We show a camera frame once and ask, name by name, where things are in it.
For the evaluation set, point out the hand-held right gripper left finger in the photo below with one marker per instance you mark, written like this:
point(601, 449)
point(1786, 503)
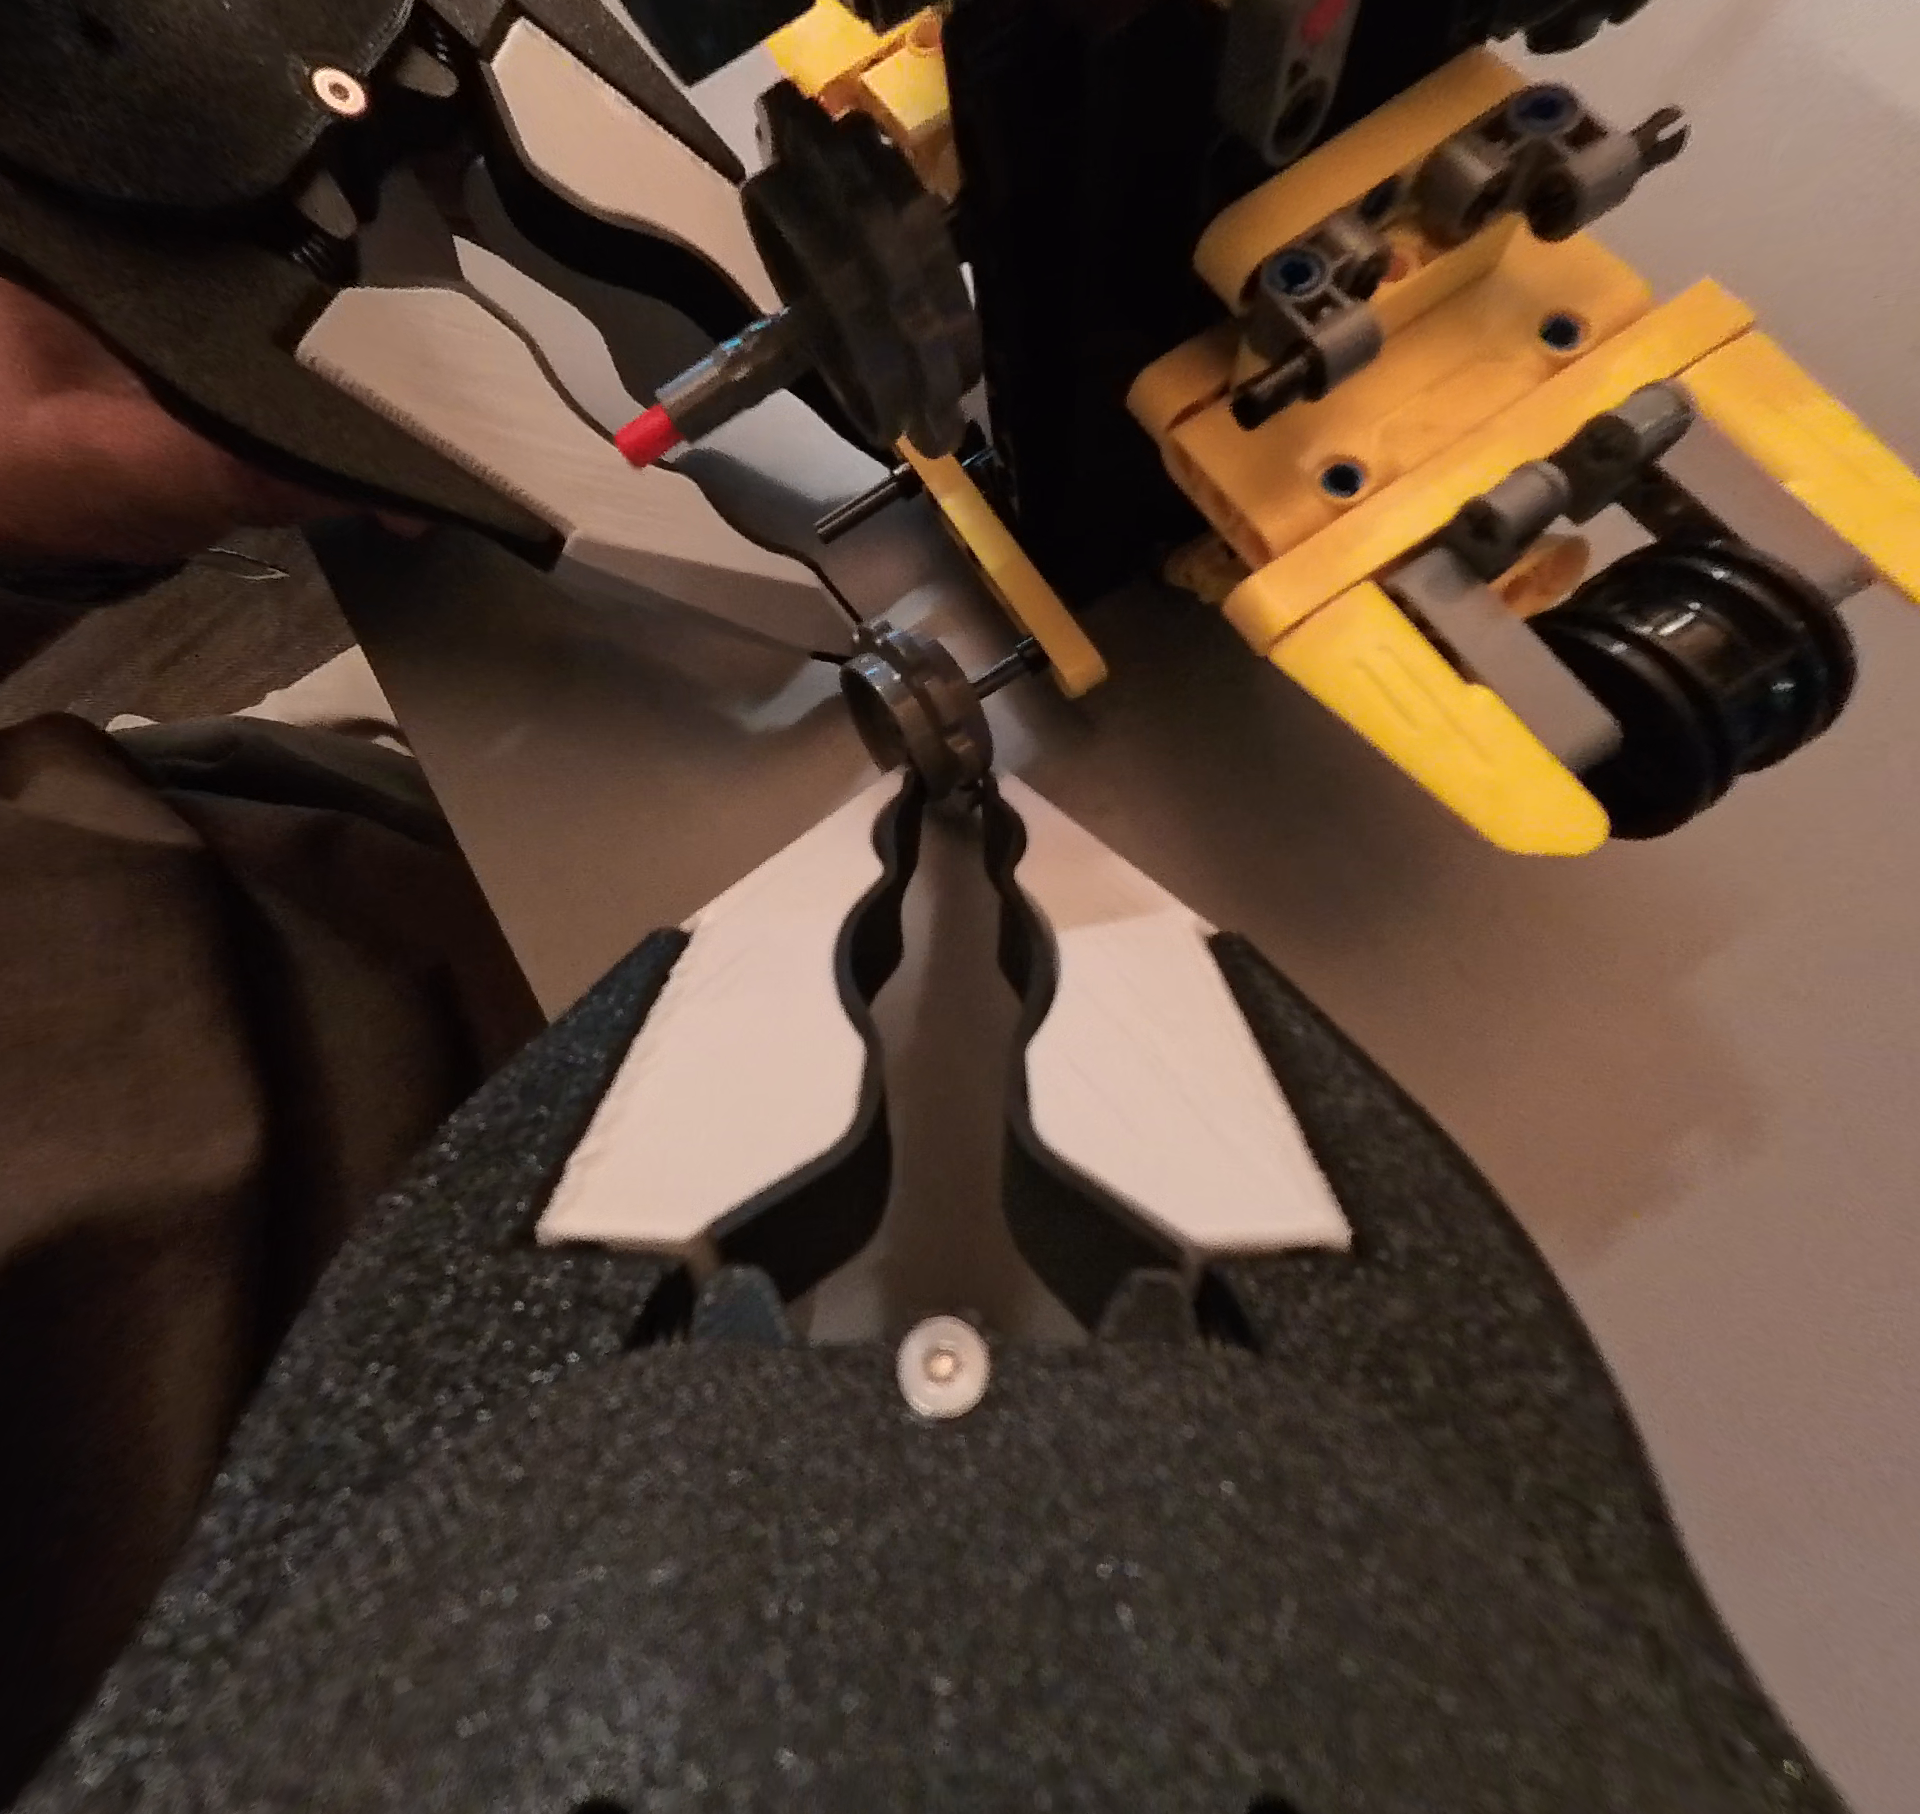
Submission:
point(720, 1078)

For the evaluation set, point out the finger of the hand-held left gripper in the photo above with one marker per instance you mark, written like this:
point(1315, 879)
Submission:
point(450, 404)
point(615, 149)

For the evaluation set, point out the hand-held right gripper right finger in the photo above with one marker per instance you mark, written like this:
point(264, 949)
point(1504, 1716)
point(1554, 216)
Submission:
point(1186, 1078)

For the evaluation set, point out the yellow brick beam with pins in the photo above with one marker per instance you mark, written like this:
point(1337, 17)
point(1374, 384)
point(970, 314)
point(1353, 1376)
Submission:
point(1006, 553)

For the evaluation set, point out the yellow toy brick vehicle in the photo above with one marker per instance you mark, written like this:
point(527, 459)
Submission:
point(1425, 389)

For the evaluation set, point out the person's left hand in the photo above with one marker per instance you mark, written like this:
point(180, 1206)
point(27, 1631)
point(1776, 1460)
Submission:
point(91, 449)

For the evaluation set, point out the person's brown clothing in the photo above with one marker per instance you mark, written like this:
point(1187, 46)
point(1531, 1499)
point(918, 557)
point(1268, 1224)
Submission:
point(226, 1093)

